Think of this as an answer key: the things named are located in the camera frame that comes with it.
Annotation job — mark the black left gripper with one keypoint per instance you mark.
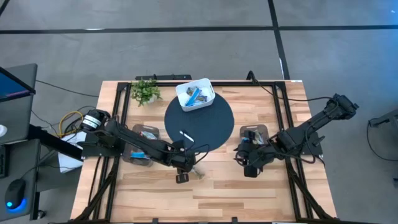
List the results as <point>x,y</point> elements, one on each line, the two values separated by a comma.
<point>182,157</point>

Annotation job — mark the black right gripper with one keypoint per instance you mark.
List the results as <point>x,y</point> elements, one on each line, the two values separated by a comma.
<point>255,155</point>

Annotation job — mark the white plastic bin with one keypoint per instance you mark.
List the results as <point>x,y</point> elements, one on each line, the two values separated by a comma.
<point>210,85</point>

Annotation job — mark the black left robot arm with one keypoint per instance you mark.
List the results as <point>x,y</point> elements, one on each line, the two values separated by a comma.
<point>140,141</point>

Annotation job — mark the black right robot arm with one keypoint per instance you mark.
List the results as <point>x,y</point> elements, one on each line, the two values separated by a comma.
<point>317,119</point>

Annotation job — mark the dark wrapped granola bar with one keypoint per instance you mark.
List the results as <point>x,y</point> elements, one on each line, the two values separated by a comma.
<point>202,99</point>

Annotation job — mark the smoky transparent plastic tray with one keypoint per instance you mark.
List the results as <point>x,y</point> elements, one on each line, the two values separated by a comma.
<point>265,128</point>
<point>136,129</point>

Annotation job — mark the white label strip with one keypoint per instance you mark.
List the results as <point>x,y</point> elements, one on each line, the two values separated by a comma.
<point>186,136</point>

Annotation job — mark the round dark blue mat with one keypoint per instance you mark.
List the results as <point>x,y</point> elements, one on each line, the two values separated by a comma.
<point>211,124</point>

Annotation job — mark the small green potted plant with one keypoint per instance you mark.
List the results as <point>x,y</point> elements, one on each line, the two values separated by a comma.
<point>144,91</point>

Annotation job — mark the black power strip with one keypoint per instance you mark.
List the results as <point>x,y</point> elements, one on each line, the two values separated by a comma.
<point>168,77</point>

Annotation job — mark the white paper sheet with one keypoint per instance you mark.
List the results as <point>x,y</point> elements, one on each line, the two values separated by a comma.
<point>70,163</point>

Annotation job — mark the black support beam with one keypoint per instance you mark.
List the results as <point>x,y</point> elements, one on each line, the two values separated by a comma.
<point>53,141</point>

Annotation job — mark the grey metal stand leg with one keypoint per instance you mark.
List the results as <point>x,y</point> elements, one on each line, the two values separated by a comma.
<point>385,119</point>

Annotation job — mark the black caster wheel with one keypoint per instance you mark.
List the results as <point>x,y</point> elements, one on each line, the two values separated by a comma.
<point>41,214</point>

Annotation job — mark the grey desk surface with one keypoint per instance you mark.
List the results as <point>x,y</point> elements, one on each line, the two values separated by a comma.
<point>18,118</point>
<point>31,161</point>

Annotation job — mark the black computer mouse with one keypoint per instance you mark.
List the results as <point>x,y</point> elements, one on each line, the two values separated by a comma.
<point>14,193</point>

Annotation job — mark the black keyboard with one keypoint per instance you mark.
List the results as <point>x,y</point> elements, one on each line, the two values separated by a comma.
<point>3,161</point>

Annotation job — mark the white round object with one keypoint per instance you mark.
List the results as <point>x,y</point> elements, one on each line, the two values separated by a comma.
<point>2,130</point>

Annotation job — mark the monitor with blue screen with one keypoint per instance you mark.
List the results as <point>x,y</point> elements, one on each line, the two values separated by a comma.
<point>12,87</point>

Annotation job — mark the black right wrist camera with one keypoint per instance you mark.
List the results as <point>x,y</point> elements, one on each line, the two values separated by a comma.
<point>252,171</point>

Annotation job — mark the black aluminium table frame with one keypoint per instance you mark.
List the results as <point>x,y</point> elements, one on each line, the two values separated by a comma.
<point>248,83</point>

